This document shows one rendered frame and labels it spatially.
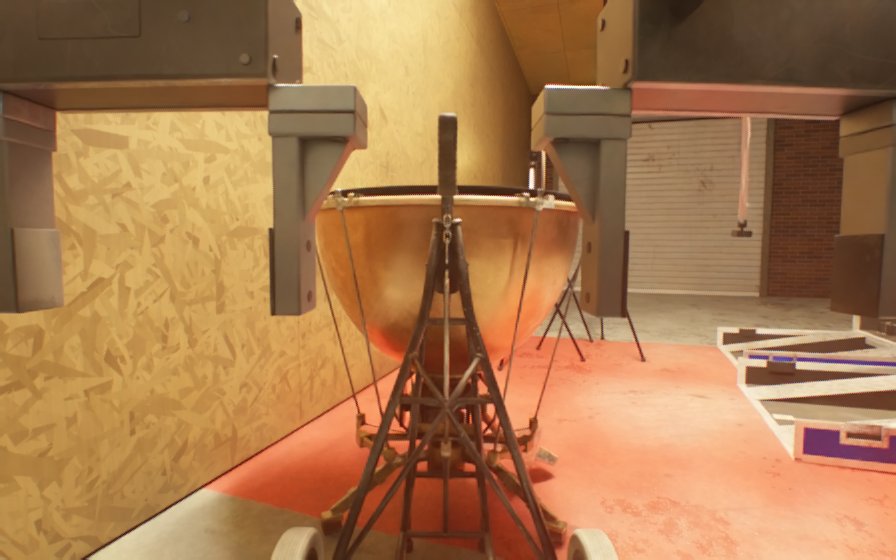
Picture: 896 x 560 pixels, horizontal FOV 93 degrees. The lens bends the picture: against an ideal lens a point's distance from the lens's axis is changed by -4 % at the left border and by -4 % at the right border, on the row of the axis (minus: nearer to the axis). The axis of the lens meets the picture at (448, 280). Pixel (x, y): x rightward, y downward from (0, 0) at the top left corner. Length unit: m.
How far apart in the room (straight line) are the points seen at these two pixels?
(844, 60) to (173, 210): 1.29
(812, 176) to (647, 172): 2.26
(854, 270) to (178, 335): 1.31
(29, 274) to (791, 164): 8.17
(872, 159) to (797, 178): 7.91
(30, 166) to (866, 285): 0.41
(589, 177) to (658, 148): 7.51
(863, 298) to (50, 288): 0.40
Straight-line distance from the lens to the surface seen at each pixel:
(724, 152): 7.87
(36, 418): 1.20
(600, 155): 0.21
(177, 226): 1.34
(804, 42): 0.26
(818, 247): 8.25
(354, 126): 0.21
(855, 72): 0.27
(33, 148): 0.30
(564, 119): 0.21
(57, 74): 0.26
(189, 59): 0.23
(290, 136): 0.22
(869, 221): 0.29
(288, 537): 0.89
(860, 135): 0.30
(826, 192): 8.32
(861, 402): 2.56
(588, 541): 0.88
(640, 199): 7.58
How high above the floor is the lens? 0.69
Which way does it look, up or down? 4 degrees down
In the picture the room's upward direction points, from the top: straight up
